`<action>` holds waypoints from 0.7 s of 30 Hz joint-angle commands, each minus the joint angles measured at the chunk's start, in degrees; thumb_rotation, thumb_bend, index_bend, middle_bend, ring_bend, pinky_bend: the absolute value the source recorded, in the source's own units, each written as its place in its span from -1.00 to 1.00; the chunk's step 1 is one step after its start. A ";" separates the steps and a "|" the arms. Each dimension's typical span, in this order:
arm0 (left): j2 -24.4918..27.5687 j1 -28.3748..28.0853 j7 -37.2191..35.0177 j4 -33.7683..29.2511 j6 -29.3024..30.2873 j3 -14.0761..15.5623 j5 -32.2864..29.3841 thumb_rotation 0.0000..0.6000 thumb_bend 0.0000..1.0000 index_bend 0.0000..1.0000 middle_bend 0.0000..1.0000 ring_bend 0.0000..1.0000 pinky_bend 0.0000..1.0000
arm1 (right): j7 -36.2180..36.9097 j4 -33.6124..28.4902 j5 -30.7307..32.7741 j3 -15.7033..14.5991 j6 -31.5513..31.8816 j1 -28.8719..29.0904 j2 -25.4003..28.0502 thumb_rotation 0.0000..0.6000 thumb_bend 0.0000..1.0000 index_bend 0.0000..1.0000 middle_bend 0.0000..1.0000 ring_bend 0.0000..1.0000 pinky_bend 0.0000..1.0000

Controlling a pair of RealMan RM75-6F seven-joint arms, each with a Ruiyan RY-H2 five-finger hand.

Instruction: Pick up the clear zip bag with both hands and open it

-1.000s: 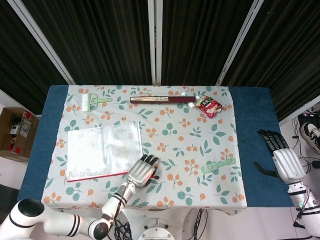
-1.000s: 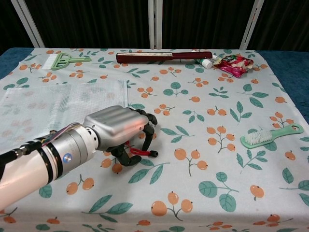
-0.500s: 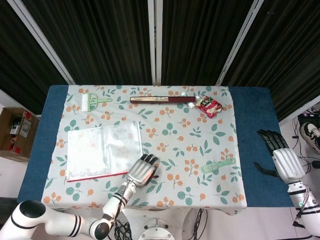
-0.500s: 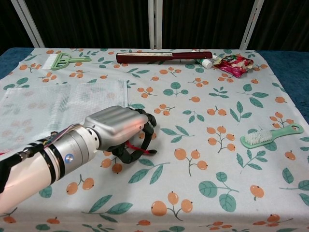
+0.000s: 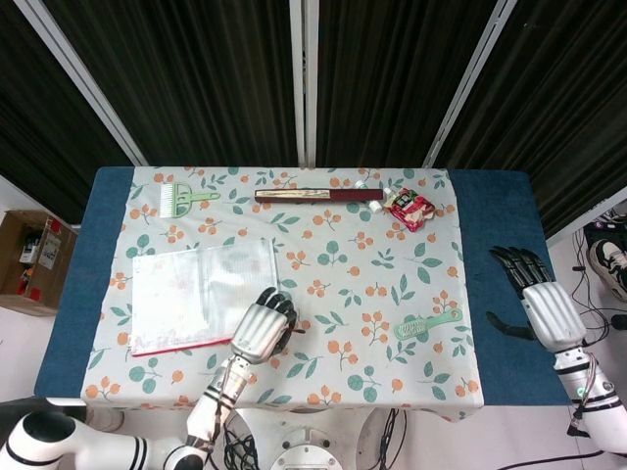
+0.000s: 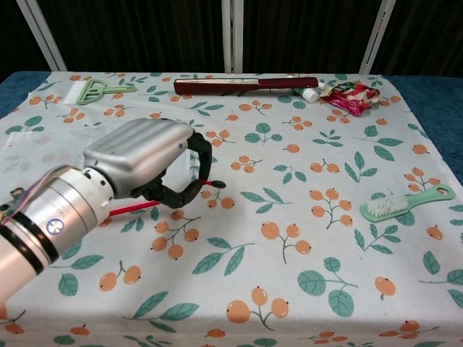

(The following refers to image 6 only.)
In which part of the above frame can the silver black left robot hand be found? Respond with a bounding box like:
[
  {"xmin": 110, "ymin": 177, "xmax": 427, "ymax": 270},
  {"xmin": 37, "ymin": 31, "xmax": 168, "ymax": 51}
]
[{"xmin": 82, "ymin": 116, "xmax": 216, "ymax": 210}]

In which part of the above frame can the white mesh zipper pouch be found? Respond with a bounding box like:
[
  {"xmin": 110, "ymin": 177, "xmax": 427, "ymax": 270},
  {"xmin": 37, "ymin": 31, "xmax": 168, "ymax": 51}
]
[{"xmin": 0, "ymin": 122, "xmax": 200, "ymax": 219}]

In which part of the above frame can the green fan-shaped brush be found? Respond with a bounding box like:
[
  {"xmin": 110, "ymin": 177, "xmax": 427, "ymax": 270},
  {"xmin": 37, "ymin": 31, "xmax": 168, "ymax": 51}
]
[{"xmin": 64, "ymin": 78, "xmax": 139, "ymax": 106}]

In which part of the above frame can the dark red long box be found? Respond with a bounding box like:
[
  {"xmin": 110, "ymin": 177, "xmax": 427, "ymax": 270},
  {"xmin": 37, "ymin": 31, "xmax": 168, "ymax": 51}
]
[{"xmin": 173, "ymin": 77, "xmax": 320, "ymax": 97}]

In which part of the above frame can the black pleated curtain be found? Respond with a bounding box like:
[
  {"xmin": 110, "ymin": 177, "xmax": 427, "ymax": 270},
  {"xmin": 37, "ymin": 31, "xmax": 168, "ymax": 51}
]
[{"xmin": 0, "ymin": 0, "xmax": 463, "ymax": 82}]

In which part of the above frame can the floral orange fruit tablecloth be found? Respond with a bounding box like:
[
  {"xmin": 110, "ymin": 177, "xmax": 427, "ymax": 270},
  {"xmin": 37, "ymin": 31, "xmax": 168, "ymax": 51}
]
[{"xmin": 0, "ymin": 71, "xmax": 463, "ymax": 347}]

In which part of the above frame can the green tube with white cap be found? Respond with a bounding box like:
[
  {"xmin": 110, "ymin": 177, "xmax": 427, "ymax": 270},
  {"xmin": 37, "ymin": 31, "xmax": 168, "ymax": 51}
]
[{"xmin": 287, "ymin": 74, "xmax": 320, "ymax": 103}]

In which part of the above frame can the red snack pouch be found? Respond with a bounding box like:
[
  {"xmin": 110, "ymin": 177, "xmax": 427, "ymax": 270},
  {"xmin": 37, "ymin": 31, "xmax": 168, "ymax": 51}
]
[{"xmin": 318, "ymin": 80, "xmax": 382, "ymax": 118}]

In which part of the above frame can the blue table cover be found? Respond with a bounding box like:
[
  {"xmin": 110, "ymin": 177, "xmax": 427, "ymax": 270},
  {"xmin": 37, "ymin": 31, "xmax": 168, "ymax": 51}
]
[{"xmin": 0, "ymin": 70, "xmax": 463, "ymax": 174}]

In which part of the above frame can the white upright frame post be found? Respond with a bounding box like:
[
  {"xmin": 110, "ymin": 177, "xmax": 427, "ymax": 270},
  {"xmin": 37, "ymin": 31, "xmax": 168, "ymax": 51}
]
[{"xmin": 221, "ymin": 0, "xmax": 245, "ymax": 73}]

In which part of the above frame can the white slanted frame post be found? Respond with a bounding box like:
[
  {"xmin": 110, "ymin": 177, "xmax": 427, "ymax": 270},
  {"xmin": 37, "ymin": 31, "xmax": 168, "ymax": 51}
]
[
  {"xmin": 15, "ymin": 0, "xmax": 68, "ymax": 72},
  {"xmin": 359, "ymin": 0, "xmax": 396, "ymax": 73}
]

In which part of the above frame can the green scrub brush with handle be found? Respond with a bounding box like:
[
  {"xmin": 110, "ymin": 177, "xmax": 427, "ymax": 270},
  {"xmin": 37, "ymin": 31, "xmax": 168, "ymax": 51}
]
[{"xmin": 359, "ymin": 184, "xmax": 457, "ymax": 223}]

